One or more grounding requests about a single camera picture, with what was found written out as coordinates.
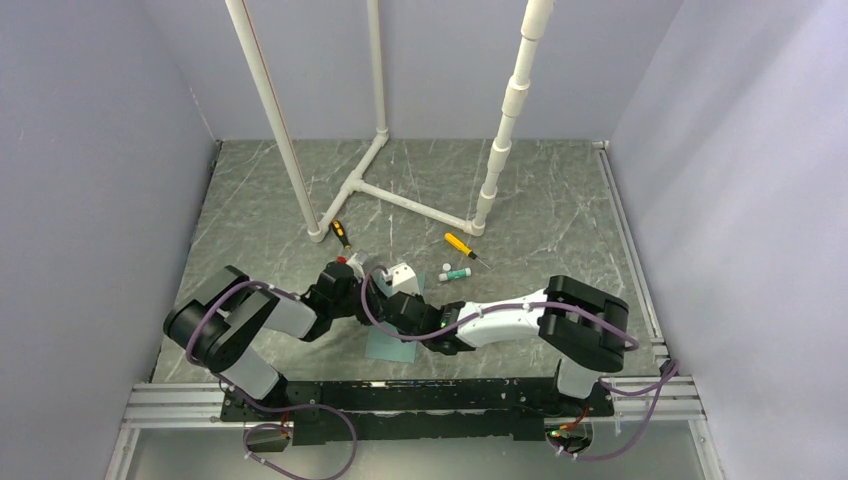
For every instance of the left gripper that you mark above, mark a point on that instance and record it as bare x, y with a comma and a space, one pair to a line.
374, 297

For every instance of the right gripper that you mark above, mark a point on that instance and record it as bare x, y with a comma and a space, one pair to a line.
416, 297

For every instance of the teal envelope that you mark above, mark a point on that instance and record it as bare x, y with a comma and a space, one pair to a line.
384, 343

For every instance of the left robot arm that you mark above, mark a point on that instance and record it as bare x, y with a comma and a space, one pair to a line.
217, 324

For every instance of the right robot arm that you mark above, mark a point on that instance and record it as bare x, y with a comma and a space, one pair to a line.
587, 326

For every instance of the black orange screwdriver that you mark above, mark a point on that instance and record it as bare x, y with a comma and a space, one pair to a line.
341, 234

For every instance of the yellow screwdriver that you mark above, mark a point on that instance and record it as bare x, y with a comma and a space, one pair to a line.
462, 247

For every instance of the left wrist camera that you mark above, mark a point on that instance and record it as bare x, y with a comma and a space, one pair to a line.
358, 261

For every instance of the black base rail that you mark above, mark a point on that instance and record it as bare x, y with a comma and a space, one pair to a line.
519, 408

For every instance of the white PVC pipe frame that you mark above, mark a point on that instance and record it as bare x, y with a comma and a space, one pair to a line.
535, 20

